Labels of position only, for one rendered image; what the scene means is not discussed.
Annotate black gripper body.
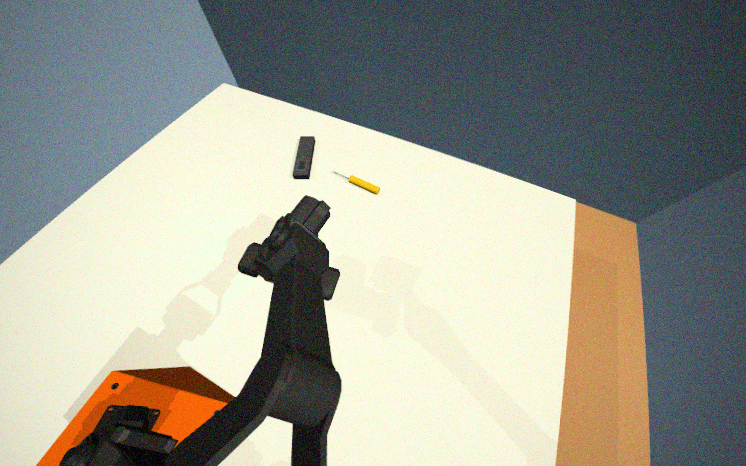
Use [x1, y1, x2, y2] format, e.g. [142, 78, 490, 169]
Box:
[238, 242, 340, 301]

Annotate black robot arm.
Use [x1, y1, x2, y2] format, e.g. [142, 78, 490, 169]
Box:
[59, 195, 342, 466]

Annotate yellow-handled screwdriver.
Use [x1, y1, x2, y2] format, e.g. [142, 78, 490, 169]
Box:
[332, 170, 380, 195]

